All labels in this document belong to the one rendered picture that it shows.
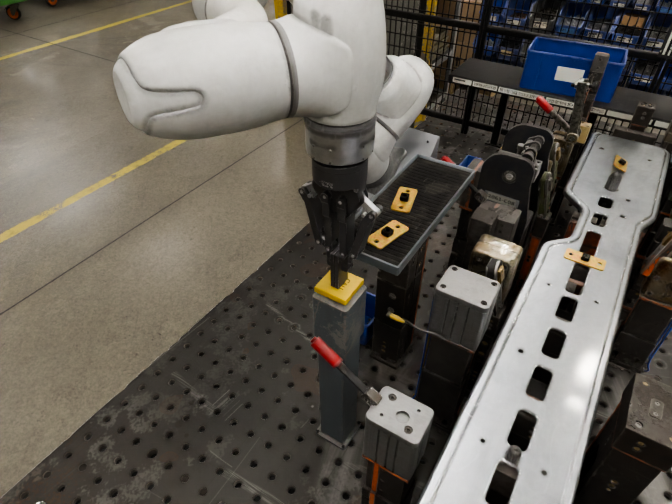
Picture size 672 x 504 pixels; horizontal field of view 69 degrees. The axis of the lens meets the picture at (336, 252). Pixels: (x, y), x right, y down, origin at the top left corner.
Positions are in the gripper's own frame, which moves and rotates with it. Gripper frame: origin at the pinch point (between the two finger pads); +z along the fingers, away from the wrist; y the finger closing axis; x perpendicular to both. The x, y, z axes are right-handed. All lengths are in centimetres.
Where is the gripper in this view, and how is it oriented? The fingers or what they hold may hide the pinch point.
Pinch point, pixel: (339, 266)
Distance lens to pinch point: 76.9
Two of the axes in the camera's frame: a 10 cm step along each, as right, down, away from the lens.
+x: 5.3, -5.5, 6.4
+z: 0.0, 7.6, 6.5
